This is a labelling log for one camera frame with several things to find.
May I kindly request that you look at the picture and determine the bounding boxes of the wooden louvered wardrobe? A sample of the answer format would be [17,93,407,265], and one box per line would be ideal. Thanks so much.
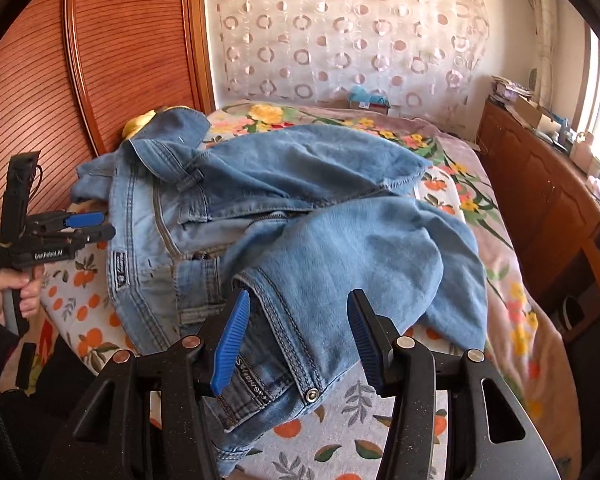
[0,0,216,271]

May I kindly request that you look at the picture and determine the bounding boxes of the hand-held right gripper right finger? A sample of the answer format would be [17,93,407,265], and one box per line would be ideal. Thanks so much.
[346,289,563,480]

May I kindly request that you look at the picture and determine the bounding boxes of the black strap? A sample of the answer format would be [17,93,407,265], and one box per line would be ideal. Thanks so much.
[16,342,37,389]

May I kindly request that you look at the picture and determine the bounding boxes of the wooden cabinet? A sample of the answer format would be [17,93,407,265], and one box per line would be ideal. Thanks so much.
[475,97,600,331]

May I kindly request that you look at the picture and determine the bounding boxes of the cardboard box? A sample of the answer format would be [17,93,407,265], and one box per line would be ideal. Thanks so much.
[512,95,556,128]

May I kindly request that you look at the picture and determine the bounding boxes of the person's left hand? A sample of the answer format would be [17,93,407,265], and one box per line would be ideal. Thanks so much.
[0,265,46,319]

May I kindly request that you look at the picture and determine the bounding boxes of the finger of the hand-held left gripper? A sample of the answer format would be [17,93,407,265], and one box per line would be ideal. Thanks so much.
[30,211,106,228]
[35,225,117,247]

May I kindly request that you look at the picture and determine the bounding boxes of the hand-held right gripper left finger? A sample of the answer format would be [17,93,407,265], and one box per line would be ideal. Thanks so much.
[40,288,251,480]

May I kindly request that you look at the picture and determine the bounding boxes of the person's left forearm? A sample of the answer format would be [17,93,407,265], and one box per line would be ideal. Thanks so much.
[0,305,103,480]

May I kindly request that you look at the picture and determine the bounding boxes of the teal packet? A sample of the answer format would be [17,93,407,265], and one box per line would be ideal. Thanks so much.
[347,85,391,113]

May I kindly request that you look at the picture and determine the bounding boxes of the black bin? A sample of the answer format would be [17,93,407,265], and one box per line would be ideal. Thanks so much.
[560,295,588,331]

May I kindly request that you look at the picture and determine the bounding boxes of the circle pattern wall cloth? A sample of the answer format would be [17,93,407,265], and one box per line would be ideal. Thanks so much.
[202,0,491,133]

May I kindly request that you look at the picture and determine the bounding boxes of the blue denim pants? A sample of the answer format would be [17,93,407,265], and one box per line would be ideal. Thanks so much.
[70,107,490,478]

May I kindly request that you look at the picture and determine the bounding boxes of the stack of papers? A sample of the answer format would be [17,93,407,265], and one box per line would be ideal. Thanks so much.
[490,75,533,103]

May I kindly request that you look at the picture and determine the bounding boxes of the beige window curtain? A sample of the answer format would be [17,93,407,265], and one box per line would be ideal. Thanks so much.
[522,0,566,111]

